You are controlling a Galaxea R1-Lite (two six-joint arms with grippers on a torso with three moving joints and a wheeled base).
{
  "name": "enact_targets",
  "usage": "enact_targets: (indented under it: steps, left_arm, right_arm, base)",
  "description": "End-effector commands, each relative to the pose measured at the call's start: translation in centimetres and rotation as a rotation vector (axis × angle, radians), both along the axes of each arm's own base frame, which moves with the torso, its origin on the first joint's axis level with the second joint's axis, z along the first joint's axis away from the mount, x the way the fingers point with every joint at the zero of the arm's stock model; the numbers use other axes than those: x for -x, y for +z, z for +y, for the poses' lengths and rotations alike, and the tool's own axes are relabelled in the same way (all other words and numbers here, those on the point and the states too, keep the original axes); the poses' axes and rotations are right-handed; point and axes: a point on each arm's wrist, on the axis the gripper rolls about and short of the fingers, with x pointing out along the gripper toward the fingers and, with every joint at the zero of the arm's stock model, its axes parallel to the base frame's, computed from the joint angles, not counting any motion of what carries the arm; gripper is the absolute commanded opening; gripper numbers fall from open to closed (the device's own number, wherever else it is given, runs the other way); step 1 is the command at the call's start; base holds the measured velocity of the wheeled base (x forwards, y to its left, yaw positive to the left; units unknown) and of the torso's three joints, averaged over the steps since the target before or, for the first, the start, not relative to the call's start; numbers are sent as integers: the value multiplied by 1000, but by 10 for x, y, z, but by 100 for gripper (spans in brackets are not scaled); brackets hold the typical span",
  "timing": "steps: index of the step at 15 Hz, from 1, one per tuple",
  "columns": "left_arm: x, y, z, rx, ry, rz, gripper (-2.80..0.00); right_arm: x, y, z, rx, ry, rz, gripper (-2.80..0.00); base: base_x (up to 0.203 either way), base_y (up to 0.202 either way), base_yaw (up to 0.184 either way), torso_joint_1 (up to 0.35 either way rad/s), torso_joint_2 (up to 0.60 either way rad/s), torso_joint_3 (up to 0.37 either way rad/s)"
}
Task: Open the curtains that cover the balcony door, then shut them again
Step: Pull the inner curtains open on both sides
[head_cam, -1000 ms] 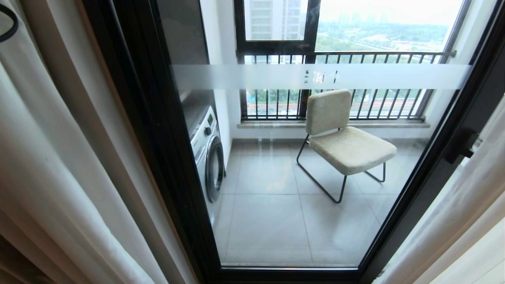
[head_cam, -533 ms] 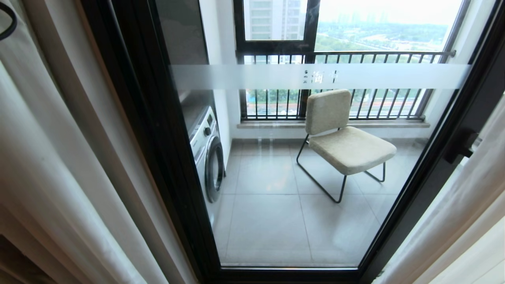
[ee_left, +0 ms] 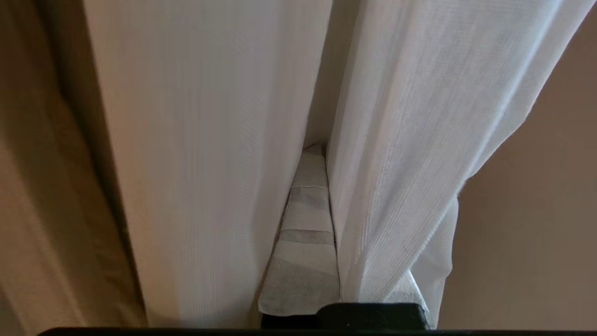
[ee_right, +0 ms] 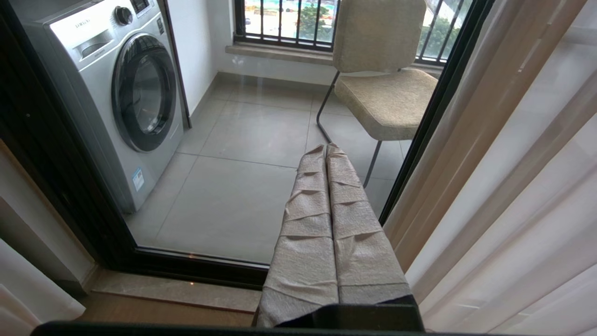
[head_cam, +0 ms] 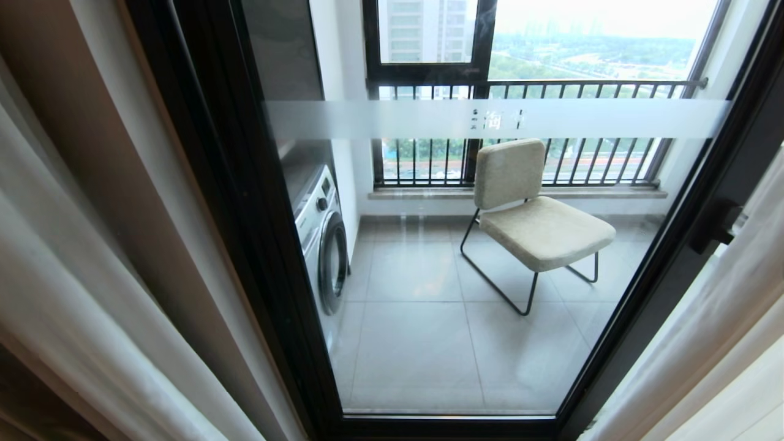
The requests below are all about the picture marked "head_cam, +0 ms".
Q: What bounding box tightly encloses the black door handle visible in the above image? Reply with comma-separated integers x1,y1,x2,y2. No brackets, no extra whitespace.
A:
689,200,744,255

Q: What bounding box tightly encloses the beige cushioned metal frame chair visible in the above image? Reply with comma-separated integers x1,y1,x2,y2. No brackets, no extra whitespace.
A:
460,138,617,317

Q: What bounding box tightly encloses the black framed balcony window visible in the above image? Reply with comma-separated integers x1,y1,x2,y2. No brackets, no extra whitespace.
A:
362,0,733,187

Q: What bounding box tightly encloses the white front load washing machine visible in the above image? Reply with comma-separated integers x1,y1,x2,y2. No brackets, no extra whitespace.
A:
295,164,350,353

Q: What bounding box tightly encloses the brown blackout curtain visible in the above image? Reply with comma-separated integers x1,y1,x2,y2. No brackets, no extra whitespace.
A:
0,0,307,441

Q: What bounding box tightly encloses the black framed glass balcony door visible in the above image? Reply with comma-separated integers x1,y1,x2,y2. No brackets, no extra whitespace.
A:
126,0,784,441

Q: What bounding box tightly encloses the white sheer curtain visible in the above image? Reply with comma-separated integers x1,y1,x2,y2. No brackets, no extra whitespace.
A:
0,58,265,441
579,144,784,441

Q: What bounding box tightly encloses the frosted glass strip sticker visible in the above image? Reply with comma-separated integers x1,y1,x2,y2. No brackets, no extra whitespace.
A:
265,98,733,141

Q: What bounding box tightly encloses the black metal balcony railing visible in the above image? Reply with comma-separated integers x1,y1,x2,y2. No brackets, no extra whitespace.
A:
366,77,709,187

